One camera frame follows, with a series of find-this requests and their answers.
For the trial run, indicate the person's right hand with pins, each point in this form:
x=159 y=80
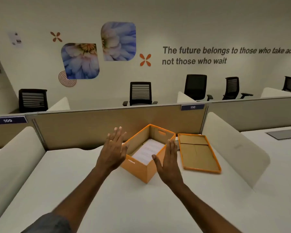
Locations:
x=169 y=169

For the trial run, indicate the person's left hand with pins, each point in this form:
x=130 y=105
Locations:
x=110 y=152

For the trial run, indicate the person's right thumb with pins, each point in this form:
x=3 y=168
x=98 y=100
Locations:
x=157 y=162

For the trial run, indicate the person's left thumb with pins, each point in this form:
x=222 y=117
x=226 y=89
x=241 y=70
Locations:
x=125 y=149

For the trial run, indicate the person's left little finger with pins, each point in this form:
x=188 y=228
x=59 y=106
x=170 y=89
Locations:
x=109 y=139

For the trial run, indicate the person's left middle finger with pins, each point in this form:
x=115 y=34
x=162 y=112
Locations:
x=120 y=134

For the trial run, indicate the person's left forearm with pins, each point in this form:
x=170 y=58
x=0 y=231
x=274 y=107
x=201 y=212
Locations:
x=80 y=191

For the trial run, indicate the person's right forearm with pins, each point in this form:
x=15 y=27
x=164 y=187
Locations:
x=203 y=208

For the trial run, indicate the white paper sheets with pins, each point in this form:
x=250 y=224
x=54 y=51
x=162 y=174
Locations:
x=148 y=151

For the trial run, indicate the orange cardboard box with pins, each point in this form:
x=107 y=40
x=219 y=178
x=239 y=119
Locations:
x=141 y=171

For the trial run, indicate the beige desk partition panel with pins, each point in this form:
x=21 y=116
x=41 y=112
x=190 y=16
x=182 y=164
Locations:
x=4 y=135
x=92 y=128
x=252 y=112

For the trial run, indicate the orange cardboard box lid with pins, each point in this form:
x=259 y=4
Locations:
x=197 y=154

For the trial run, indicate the small white side divider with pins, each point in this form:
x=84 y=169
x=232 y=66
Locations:
x=185 y=98
x=60 y=105
x=276 y=92

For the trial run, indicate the blue desk number label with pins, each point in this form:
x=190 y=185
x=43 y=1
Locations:
x=7 y=120
x=192 y=107

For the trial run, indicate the large white side divider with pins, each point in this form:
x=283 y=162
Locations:
x=235 y=148
x=12 y=164

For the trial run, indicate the grey shirt sleeve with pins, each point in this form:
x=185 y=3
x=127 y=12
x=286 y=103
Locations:
x=48 y=224

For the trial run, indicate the orange spiral wall decal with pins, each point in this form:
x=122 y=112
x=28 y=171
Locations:
x=66 y=81

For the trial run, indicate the orange petal wall decal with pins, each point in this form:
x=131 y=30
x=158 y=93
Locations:
x=56 y=37
x=145 y=60

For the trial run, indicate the blue flower wall picture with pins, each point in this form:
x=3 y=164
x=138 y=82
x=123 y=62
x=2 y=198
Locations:
x=80 y=61
x=118 y=41

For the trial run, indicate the grey wall lettering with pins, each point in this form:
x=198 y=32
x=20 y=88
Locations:
x=208 y=55

